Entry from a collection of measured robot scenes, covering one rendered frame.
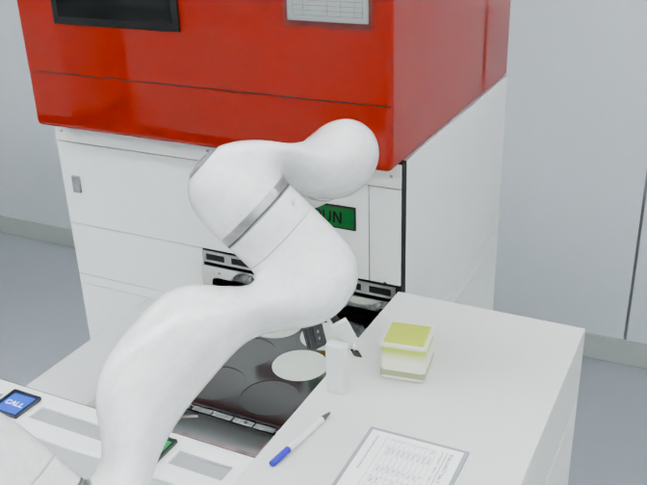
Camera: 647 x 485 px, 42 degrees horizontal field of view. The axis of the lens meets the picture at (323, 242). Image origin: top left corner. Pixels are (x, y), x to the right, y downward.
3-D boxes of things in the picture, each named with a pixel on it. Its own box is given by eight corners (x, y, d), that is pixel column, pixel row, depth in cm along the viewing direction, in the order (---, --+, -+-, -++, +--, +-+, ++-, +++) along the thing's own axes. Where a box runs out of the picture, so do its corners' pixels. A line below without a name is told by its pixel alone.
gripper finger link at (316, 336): (300, 313, 143) (310, 350, 144) (311, 314, 140) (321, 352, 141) (315, 307, 145) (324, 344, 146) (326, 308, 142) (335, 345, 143)
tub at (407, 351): (390, 354, 142) (390, 319, 139) (434, 361, 139) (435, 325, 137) (378, 378, 135) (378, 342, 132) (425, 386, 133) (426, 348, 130)
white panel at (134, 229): (87, 277, 204) (61, 115, 187) (404, 349, 170) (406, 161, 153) (78, 283, 201) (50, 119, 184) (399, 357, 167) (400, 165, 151)
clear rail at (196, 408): (106, 382, 150) (105, 375, 150) (293, 437, 135) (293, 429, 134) (101, 386, 149) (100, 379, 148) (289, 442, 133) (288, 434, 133)
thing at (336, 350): (339, 371, 137) (337, 299, 132) (361, 376, 136) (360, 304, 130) (323, 391, 133) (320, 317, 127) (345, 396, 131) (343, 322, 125)
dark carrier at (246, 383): (219, 295, 177) (219, 293, 177) (371, 329, 163) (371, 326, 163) (114, 381, 149) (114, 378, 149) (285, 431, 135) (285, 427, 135)
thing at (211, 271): (209, 300, 186) (205, 261, 182) (396, 342, 167) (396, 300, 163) (204, 303, 184) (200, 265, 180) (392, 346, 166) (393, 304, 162)
